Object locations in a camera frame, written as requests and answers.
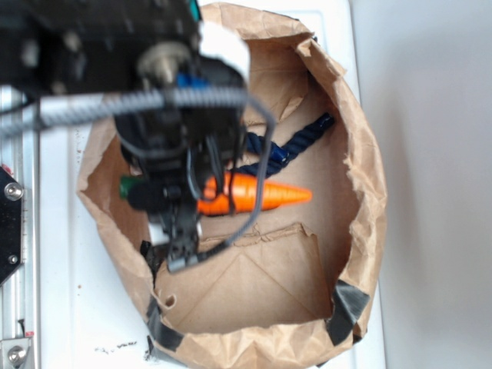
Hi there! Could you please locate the black mounting plate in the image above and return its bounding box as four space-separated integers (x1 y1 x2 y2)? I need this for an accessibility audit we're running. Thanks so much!
0 165 24 287

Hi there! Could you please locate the brown paper bag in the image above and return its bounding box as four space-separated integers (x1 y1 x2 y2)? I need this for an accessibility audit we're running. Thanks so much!
77 2 387 368

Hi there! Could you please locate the aluminium frame rail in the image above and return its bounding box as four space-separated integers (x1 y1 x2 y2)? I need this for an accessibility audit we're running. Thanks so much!
1 132 40 368

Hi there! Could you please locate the orange toy carrot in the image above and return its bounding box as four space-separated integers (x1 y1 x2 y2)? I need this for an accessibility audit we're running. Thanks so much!
119 171 312 216

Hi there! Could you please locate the navy blue rope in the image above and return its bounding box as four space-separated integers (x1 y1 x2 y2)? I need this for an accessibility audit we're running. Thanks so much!
229 112 334 178

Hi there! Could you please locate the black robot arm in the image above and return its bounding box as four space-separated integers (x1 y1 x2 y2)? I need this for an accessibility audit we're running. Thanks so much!
1 1 249 272

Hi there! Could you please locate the grey braided cable sleeve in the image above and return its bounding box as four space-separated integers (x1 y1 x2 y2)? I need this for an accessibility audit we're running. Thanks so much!
0 86 249 139

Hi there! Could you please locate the thin black cable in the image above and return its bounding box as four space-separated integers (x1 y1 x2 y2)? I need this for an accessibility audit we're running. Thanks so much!
186 91 277 266

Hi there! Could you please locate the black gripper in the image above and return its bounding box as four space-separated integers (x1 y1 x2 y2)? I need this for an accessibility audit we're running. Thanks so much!
114 55 249 274

